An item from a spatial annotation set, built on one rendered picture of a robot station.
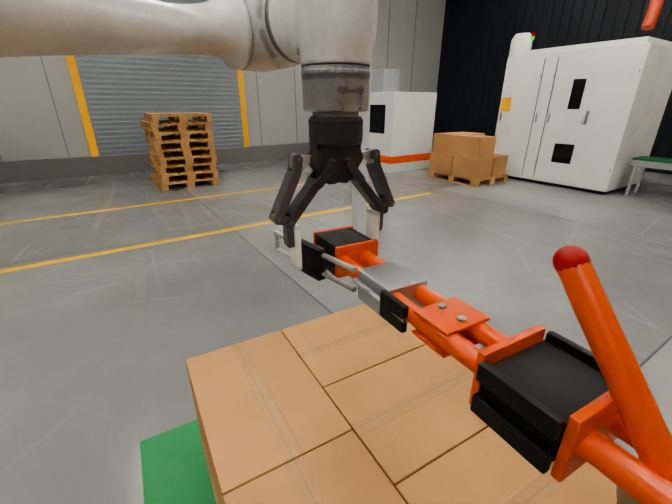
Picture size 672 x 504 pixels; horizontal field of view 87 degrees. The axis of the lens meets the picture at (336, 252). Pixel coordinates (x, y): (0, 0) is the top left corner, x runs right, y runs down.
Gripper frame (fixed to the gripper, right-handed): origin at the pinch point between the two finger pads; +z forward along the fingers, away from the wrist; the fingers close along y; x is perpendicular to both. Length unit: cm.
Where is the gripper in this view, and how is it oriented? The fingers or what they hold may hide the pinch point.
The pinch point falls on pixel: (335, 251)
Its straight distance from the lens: 56.0
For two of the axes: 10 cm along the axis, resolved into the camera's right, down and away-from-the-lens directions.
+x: -4.7, -3.4, 8.1
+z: 0.0, 9.2, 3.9
